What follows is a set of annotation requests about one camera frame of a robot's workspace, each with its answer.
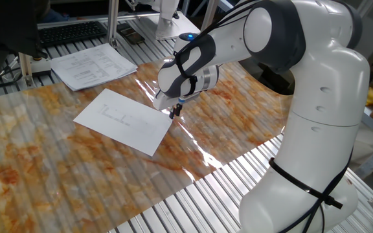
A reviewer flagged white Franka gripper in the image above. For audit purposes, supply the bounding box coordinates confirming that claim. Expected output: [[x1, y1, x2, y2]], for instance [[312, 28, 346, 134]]
[[153, 90, 202, 120]]

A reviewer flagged white printed paper sheet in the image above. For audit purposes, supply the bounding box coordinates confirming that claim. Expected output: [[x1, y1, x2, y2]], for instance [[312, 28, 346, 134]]
[[73, 88, 174, 157]]

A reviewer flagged black smartphone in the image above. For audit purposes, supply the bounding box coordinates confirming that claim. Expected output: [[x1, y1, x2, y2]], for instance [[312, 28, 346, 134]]
[[117, 23, 146, 45]]

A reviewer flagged stack of printed papers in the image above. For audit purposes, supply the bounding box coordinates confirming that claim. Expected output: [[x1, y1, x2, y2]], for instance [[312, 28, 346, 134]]
[[49, 43, 139, 92]]

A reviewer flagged black computer keyboard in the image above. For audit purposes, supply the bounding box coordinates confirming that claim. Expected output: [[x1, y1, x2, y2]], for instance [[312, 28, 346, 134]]
[[38, 21, 108, 48]]

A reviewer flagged orange marble pattern mat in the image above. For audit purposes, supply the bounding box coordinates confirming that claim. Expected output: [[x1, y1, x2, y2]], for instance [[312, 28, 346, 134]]
[[0, 60, 294, 233]]

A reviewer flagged white emergency stop box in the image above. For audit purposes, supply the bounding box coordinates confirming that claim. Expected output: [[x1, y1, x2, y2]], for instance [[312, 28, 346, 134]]
[[30, 56, 52, 78]]

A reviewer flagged black monitor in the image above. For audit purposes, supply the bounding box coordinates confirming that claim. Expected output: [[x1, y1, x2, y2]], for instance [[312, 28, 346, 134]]
[[0, 0, 48, 82]]

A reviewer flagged white stand with base plate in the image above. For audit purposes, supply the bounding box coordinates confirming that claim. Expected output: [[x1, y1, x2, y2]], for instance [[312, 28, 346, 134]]
[[153, 0, 200, 41]]

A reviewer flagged aluminium frame crossbar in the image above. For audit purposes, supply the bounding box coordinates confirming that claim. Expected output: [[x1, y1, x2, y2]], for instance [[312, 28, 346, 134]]
[[117, 12, 160, 23]]

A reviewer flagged short aluminium frame post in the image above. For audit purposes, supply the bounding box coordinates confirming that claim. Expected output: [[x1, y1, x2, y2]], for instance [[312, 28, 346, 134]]
[[18, 53, 35, 87]]

